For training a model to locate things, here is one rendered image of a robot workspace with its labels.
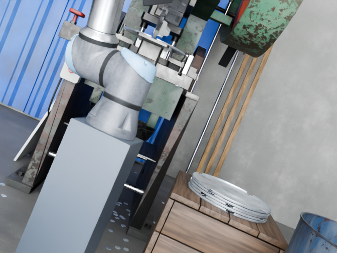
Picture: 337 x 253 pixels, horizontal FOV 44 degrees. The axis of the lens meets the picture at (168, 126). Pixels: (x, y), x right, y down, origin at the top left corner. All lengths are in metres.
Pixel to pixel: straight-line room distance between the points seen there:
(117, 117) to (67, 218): 0.31
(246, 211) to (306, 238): 0.38
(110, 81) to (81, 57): 0.11
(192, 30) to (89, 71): 1.07
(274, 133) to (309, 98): 0.37
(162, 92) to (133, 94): 0.62
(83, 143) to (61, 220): 0.22
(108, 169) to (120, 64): 0.29
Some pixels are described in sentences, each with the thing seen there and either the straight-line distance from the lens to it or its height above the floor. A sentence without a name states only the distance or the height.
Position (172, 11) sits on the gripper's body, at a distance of 1.67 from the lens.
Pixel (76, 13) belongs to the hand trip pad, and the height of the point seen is 0.75.
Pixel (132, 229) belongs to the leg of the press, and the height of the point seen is 0.03.
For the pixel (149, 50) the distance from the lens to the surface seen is 1.83.
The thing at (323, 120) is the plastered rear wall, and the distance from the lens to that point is 3.42.
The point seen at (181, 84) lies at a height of 0.66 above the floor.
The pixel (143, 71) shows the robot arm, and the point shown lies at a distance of 1.16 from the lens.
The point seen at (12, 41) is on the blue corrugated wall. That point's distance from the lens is 3.30.
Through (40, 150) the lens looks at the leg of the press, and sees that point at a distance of 1.80.
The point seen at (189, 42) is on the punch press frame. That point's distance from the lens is 2.19.
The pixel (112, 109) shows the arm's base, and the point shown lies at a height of 0.51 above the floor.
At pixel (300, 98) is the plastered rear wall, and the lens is 3.34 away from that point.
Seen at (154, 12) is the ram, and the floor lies 0.90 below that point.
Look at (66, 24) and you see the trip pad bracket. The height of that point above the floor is 0.69.
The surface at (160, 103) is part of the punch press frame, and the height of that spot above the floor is 0.55.
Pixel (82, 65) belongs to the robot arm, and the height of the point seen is 0.59.
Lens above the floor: 0.64
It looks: 5 degrees down
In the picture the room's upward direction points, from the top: 24 degrees clockwise
